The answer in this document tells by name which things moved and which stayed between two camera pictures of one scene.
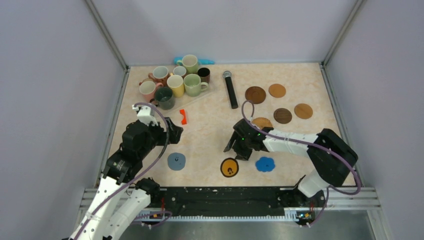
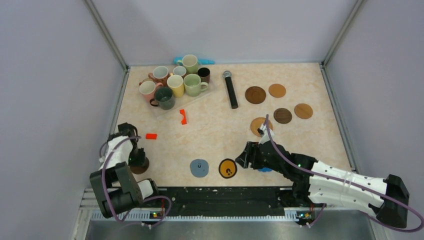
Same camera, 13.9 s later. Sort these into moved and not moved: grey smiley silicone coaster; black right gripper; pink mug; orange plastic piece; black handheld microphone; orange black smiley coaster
Moved: black right gripper; grey smiley silicone coaster
Not moved: pink mug; orange plastic piece; black handheld microphone; orange black smiley coaster
